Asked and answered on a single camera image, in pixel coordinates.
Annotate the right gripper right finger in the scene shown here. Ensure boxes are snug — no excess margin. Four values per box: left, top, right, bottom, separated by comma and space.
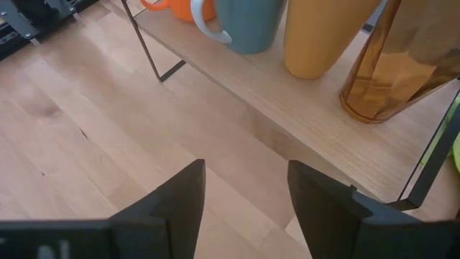
287, 160, 426, 259

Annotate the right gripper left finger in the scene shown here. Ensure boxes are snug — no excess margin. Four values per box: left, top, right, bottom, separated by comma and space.
109, 158, 207, 259

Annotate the white mug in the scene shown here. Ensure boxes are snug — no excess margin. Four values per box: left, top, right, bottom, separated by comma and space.
190, 0, 289, 55

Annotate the brown mug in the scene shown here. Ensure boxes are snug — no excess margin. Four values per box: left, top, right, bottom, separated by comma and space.
283, 0, 382, 81

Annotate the amber faceted glass tumbler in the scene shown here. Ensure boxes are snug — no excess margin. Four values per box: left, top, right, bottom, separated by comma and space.
339, 0, 460, 124

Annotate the small orange mug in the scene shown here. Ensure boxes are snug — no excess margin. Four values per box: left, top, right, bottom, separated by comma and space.
139, 0, 217, 24

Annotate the wooden shelf with black legs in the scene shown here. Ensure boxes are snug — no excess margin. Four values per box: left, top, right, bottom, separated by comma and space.
119, 0, 460, 212

